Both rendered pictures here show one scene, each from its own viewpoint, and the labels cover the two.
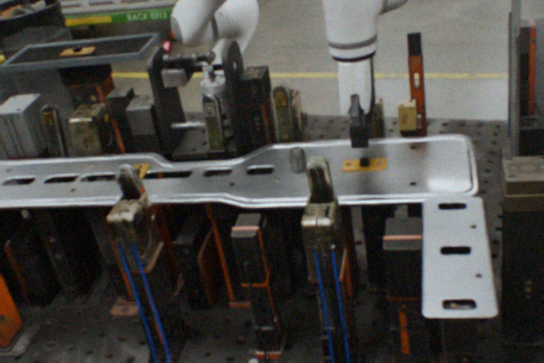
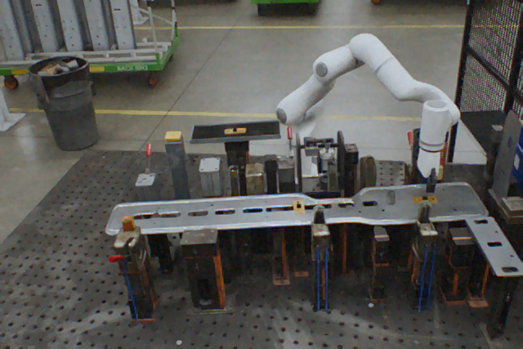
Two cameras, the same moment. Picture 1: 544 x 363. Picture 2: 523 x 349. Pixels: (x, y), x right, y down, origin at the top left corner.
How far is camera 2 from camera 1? 96 cm
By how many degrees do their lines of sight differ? 13
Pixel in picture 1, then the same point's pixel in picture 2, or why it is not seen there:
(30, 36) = (70, 87)
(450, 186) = (474, 211)
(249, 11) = (320, 105)
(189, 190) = (337, 216)
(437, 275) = (493, 256)
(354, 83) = (434, 163)
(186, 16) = (292, 109)
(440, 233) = (483, 235)
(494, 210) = not seen: hidden behind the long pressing
